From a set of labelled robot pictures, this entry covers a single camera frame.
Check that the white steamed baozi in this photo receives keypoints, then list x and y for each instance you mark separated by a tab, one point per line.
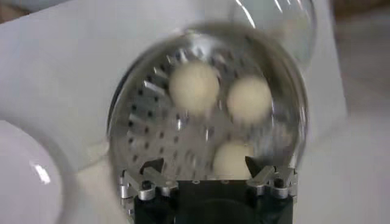
230	158
193	86
250	99

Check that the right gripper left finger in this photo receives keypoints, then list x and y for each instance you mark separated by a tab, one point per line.
158	181

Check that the round glass lid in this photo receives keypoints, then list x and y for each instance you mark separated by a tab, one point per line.
274	24

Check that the white round plate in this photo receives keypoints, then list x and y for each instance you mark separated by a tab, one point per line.
24	182

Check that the stainless steel steamer basket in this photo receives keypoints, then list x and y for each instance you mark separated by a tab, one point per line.
146	128

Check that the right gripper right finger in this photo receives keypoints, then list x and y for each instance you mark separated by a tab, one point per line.
263	178

